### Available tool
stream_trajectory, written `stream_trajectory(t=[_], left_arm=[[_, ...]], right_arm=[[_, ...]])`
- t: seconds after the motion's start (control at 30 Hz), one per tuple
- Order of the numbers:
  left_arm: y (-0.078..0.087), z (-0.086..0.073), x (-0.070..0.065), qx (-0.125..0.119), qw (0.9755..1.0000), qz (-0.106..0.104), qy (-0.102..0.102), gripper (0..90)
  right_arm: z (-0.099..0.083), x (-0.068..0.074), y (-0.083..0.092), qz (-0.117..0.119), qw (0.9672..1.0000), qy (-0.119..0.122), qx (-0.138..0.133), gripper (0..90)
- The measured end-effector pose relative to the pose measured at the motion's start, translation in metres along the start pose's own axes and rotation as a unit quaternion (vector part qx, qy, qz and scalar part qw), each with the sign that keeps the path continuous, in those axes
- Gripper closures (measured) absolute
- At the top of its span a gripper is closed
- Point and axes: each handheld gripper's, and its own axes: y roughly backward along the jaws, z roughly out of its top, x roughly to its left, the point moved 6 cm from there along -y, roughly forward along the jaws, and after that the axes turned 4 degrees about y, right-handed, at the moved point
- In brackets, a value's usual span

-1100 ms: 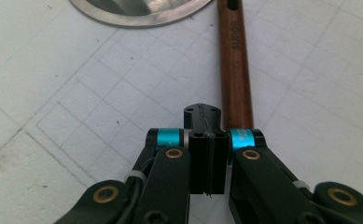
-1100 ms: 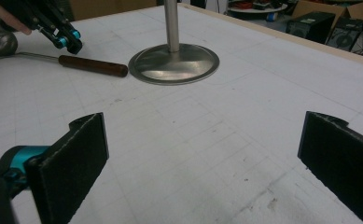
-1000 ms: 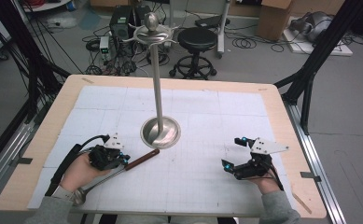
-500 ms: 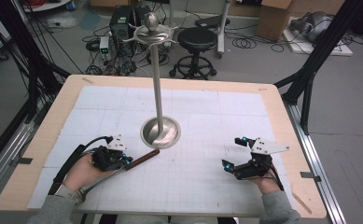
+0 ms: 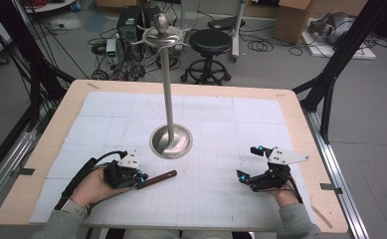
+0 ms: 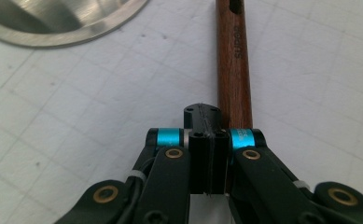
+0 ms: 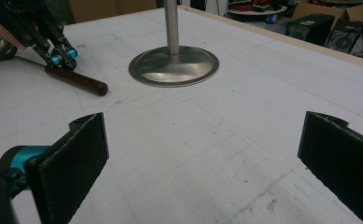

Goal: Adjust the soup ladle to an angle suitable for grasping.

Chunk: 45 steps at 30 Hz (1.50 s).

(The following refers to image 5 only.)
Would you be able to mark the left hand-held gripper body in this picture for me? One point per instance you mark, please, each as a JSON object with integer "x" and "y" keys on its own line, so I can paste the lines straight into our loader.
{"x": 121, "y": 174}

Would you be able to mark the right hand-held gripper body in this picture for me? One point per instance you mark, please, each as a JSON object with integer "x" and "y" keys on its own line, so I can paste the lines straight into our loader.
{"x": 275, "y": 177}

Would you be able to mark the person's right hand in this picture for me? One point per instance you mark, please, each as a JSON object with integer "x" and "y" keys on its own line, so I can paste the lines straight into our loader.
{"x": 287, "y": 195}

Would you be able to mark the person's left hand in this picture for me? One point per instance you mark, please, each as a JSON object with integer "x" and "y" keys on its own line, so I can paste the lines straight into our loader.
{"x": 91, "y": 189}

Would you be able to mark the white gridded mat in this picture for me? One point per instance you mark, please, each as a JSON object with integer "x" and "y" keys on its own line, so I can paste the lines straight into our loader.
{"x": 197, "y": 199}

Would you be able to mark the tall metal utensil stand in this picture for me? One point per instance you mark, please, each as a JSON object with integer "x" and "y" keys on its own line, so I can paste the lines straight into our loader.
{"x": 167, "y": 99}

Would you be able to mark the black round stool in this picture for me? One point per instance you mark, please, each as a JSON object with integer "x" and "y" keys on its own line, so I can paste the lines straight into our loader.
{"x": 209, "y": 43}

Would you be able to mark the white stand pole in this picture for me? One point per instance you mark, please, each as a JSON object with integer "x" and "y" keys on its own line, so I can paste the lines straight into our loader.
{"x": 236, "y": 30}

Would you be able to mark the small bench power supply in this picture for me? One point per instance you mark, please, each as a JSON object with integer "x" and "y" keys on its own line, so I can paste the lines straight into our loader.
{"x": 111, "y": 49}

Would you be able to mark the black flat device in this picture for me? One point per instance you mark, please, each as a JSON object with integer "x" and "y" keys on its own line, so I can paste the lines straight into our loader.
{"x": 224, "y": 22}

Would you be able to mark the cardboard box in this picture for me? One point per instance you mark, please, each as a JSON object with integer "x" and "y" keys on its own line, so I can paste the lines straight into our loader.
{"x": 292, "y": 20}

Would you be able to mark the white floor board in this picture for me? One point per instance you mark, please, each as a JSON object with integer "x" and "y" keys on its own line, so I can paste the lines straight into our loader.
{"x": 353, "y": 53}

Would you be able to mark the grey bag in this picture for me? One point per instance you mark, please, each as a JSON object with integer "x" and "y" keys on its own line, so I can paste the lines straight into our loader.
{"x": 333, "y": 26}

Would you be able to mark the black computer tower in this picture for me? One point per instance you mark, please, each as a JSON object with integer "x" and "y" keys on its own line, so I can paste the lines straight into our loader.
{"x": 128, "y": 23}

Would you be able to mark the black metal bracket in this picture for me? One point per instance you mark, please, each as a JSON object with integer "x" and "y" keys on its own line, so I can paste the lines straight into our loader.
{"x": 23, "y": 171}
{"x": 331, "y": 188}

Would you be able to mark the aluminium rail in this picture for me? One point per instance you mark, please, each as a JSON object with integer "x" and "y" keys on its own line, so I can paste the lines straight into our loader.
{"x": 340, "y": 179}
{"x": 5, "y": 166}

